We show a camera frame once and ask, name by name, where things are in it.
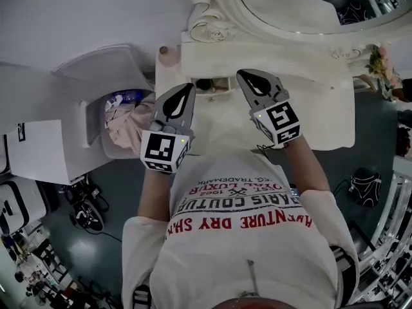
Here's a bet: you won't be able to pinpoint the person's left forearm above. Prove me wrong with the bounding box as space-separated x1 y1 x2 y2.
137 171 176 221

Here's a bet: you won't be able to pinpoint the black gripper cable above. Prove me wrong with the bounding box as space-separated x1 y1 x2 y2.
256 142 288 156

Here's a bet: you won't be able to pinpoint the pink flower bouquet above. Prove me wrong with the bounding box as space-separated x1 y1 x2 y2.
365 45 405 101

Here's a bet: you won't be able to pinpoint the cream ornate dressing table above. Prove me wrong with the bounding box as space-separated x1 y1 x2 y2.
154 32 357 156

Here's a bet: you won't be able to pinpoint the cream small drawer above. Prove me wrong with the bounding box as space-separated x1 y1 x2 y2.
190 75 239 103

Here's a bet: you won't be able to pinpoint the blue plastic bottle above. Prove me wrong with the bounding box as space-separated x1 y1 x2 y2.
109 89 144 104

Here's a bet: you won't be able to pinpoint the white metal shelf rack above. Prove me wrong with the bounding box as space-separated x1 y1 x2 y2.
349 154 412 306

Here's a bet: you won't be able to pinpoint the white grey office chair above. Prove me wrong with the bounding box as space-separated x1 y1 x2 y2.
51 43 158 160

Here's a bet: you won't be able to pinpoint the black white sneaker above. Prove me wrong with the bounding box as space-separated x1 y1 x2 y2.
71 202 106 234

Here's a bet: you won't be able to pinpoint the person's right forearm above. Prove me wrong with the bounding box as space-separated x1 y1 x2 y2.
282 136 332 202

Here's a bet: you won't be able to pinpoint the white black robot unit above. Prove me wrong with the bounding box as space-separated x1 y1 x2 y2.
0 179 49 236

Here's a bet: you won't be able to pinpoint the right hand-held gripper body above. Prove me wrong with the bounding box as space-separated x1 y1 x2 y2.
236 68 303 149

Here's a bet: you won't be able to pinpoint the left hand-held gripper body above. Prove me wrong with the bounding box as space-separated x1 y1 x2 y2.
140 82 197 175

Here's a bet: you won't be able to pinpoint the white side cabinet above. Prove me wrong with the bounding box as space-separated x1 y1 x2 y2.
3 119 89 186

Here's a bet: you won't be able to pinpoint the pink cloth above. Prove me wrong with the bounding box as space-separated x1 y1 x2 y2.
104 95 158 149

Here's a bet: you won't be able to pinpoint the white printed t-shirt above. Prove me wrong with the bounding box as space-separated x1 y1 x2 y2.
121 148 361 309

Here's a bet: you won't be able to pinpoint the black bag white lines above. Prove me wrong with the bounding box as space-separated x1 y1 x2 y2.
347 167 382 209

